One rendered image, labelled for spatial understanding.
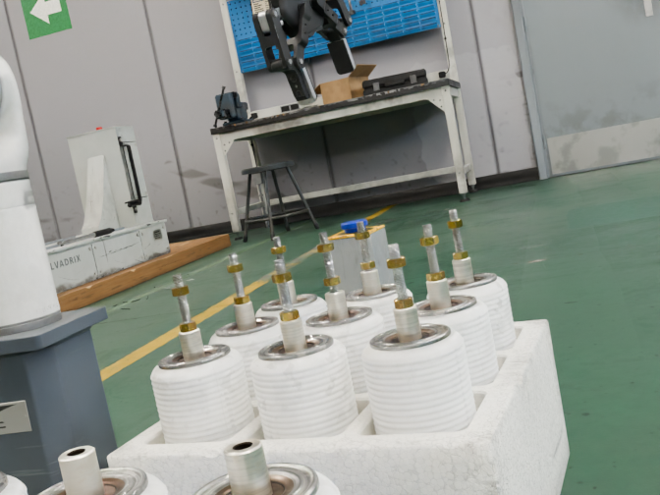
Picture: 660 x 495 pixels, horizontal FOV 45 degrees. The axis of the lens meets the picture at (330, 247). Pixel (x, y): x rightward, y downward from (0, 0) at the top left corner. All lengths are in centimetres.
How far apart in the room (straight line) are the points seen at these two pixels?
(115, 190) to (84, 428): 344
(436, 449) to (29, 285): 52
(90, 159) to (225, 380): 367
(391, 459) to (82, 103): 617
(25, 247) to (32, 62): 605
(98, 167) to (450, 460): 382
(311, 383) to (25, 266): 39
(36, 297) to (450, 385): 50
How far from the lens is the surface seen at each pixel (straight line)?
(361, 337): 85
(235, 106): 537
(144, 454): 83
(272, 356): 76
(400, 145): 582
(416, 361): 70
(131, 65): 654
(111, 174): 439
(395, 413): 72
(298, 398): 75
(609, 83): 573
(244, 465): 45
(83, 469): 52
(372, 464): 71
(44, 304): 99
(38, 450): 98
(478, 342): 83
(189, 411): 82
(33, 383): 96
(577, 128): 572
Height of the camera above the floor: 43
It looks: 6 degrees down
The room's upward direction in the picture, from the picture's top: 11 degrees counter-clockwise
